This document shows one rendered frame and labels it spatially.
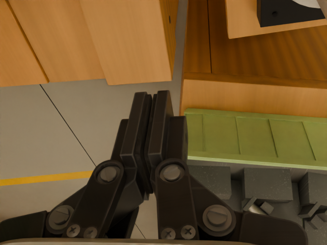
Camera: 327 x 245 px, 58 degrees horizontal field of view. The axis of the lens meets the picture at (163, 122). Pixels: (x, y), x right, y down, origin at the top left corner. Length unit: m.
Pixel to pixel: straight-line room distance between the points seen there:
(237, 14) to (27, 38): 0.41
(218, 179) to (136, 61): 0.45
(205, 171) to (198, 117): 0.19
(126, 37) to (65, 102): 1.48
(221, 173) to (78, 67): 0.50
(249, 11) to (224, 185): 0.49
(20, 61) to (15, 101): 1.48
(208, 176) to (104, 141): 1.41
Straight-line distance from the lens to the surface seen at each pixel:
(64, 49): 0.65
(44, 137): 2.35
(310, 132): 0.83
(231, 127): 0.77
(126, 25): 0.56
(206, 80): 0.75
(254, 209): 0.89
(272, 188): 0.91
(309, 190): 0.95
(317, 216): 0.99
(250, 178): 0.90
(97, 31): 0.58
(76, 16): 0.60
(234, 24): 0.60
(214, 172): 0.89
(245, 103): 0.80
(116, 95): 1.86
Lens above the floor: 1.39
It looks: 45 degrees down
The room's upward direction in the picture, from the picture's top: 173 degrees counter-clockwise
